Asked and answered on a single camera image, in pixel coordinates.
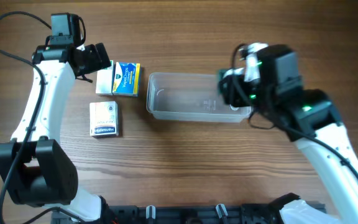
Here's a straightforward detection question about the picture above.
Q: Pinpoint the clear plastic bottle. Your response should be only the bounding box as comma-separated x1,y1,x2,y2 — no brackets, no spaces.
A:
229,105,240,111

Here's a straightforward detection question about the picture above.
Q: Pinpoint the green Zam-Buk ointment box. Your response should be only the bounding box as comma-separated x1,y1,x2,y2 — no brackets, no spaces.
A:
218,69,228,82

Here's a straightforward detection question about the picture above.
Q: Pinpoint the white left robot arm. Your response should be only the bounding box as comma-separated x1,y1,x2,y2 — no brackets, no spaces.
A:
0,12,117,223

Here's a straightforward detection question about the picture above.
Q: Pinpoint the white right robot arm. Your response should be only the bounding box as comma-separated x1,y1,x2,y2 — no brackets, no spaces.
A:
218,43,358,223

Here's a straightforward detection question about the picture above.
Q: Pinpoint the clear plastic container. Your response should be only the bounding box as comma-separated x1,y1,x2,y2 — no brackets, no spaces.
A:
146,72,251,123

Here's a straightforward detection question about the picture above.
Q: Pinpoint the white Panadol box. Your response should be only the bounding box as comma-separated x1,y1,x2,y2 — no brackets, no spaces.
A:
95,60,114,95

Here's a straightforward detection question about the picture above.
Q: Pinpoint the blue VapoDrops box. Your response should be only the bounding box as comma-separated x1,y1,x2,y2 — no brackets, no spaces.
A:
112,62,141,96

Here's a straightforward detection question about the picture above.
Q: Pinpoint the white Hansaplast box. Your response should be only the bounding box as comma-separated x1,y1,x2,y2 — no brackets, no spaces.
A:
89,101,119,138

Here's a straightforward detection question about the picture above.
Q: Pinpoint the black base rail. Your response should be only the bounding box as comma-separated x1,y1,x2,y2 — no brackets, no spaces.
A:
51,198,326,224

